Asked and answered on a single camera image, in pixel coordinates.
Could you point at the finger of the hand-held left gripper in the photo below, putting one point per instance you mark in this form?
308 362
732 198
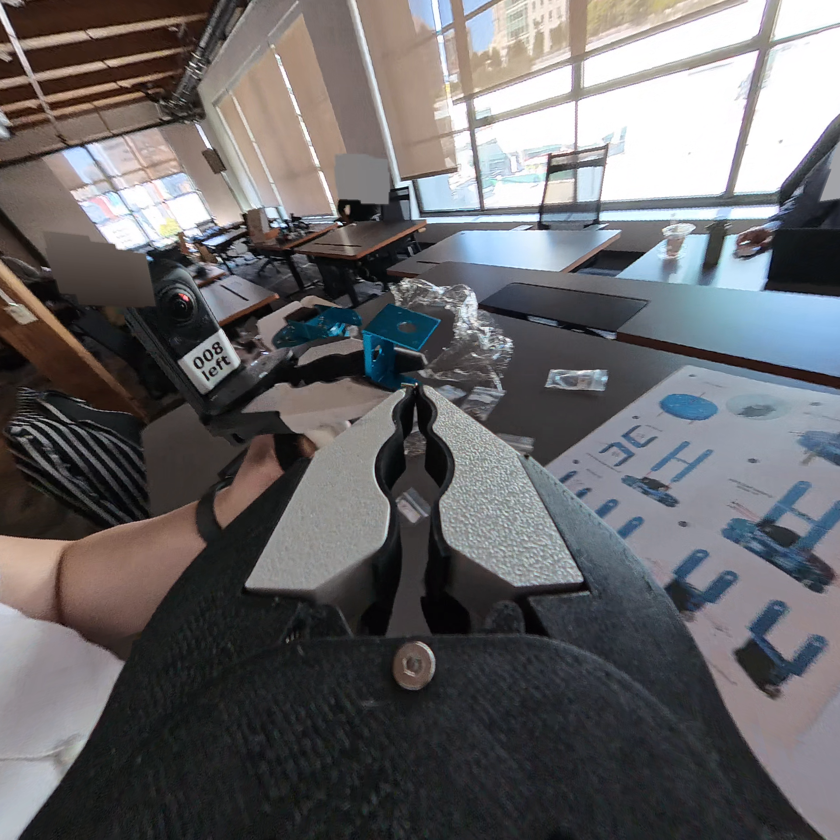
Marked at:
328 367
308 403

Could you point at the small clear bag dark parts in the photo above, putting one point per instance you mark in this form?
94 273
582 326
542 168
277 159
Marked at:
577 379

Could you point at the clear glass cup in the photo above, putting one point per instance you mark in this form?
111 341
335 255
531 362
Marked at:
677 241

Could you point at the person's white shirt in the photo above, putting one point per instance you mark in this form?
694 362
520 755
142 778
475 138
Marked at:
39 709

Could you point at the person's left hand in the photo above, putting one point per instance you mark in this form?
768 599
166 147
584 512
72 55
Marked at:
262 472

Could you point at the dark bottle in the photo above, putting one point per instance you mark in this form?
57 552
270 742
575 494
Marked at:
716 243

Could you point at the black mesh office chair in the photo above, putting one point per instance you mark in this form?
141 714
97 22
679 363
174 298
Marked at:
571 197

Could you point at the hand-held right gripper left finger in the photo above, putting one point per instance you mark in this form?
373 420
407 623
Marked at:
328 518

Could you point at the wooden post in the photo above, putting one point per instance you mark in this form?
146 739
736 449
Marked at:
59 341

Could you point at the beige roller window shade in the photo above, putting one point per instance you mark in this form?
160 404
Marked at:
407 98
289 131

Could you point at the crumpled clear plastic wrap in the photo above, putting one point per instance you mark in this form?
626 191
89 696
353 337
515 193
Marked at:
472 341

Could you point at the small clear plastic bag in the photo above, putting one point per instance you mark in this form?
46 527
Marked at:
515 441
413 508
482 400

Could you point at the black white striped cloth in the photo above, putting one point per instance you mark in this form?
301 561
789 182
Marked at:
79 459

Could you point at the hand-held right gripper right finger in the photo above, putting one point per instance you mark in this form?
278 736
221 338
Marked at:
505 518

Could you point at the black wrist band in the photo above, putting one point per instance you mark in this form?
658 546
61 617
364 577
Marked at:
208 515

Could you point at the metal ceiling pipes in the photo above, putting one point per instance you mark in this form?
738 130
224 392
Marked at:
197 65

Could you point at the person's left forearm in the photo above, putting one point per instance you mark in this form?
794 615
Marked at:
118 571

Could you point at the blue perforated metal bracket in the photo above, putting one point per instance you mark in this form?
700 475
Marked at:
321 323

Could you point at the white assembly instruction sheet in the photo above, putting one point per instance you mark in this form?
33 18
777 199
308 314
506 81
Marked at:
656 590

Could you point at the dark office desk wooden edge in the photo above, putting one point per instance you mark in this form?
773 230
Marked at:
236 295
361 239
689 272
512 249

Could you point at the blue metal U bracket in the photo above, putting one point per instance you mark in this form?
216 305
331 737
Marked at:
387 321

